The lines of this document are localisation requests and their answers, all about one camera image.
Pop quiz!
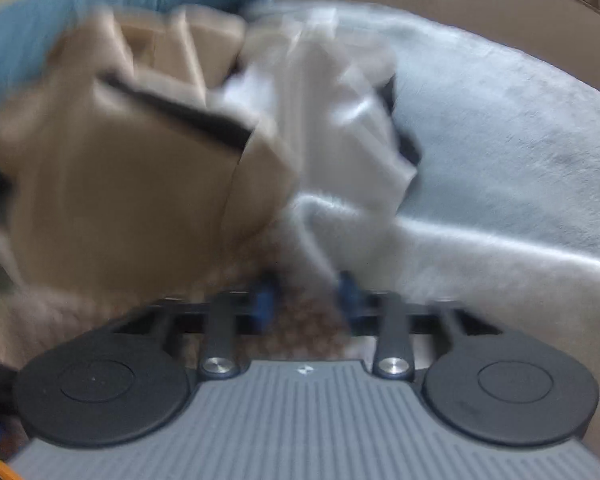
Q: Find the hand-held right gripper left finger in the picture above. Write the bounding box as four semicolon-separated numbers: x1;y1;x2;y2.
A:
111;271;281;380

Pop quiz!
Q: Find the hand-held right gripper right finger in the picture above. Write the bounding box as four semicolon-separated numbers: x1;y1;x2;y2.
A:
336;270;503;380

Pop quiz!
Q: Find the houndstooth knit garment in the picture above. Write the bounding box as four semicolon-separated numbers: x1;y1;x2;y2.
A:
0;220;376;366

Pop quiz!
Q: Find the beige coat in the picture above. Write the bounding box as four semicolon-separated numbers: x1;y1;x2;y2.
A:
0;5;301;291

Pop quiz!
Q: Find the white garment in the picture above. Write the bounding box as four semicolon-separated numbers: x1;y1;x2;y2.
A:
207;7;421;221

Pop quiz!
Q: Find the grey bed blanket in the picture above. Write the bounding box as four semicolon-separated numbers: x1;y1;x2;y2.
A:
245;0;600;461

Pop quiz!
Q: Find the blue pillow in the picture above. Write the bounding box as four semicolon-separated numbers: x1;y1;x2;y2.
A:
0;0;276;131

